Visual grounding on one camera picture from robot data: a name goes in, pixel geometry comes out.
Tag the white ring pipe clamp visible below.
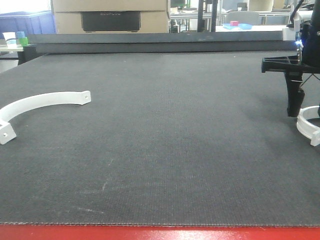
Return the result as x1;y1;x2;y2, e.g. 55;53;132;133
296;105;320;147

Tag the white curved pipe clamp half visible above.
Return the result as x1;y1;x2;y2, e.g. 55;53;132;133
0;90;91;145

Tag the light blue plastic cup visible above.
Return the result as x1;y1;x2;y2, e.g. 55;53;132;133
15;31;26;39

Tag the white paper cup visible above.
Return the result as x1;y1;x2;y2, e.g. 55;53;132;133
2;32;17;47

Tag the blue plastic crate on table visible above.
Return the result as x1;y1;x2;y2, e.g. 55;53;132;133
0;10;56;40

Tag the large cardboard box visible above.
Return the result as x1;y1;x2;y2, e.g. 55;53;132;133
52;0;170;34

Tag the green plastic cup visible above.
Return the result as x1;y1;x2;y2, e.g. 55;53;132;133
19;37;29;47

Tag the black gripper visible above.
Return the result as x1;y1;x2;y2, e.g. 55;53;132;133
261;14;320;117

